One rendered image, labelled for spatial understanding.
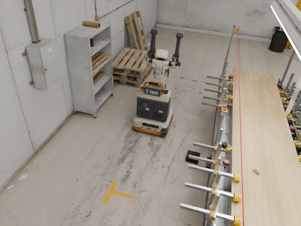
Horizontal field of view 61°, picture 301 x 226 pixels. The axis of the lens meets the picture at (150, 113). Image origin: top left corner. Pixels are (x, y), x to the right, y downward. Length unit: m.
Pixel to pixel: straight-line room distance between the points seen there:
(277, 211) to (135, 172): 2.02
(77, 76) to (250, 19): 7.15
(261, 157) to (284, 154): 0.31
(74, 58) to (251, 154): 3.09
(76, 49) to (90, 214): 2.53
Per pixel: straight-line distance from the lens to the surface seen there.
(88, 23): 4.80
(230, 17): 10.18
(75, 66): 4.59
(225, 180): 3.20
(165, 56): 4.27
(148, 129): 4.47
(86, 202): 3.63
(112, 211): 3.52
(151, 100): 4.22
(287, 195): 2.95
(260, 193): 2.83
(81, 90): 4.76
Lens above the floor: 2.91
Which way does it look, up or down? 35 degrees down
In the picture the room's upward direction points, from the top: 4 degrees clockwise
